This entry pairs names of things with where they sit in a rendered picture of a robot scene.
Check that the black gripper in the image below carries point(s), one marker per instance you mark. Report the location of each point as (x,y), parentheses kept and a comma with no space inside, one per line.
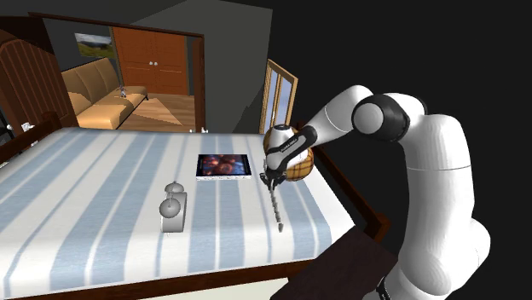
(273,177)

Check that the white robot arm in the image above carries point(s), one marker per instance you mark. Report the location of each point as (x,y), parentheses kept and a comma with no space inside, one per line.
(440,187)

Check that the grey spiral rod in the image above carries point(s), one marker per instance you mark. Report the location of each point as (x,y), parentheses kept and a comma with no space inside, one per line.
(276,207)

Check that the tablet with reddish screen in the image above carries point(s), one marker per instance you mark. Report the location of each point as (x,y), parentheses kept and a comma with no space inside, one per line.
(224,165)

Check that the light wood framed window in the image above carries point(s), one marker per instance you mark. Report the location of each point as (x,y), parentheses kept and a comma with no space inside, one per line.
(278,99)

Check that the grey twin bell alarm clock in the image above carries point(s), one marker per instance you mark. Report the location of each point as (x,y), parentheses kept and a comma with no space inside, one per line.
(173,216)

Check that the orange wooden double door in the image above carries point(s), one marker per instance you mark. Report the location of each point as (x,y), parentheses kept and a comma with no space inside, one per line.
(151,62)

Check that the blue white striped bed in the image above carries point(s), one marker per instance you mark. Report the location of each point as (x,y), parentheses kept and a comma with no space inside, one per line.
(104,207)

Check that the tan sofa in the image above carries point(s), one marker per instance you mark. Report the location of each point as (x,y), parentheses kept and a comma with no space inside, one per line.
(99,104)

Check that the landscape wall picture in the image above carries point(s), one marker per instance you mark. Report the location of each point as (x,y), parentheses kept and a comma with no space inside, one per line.
(94,45)

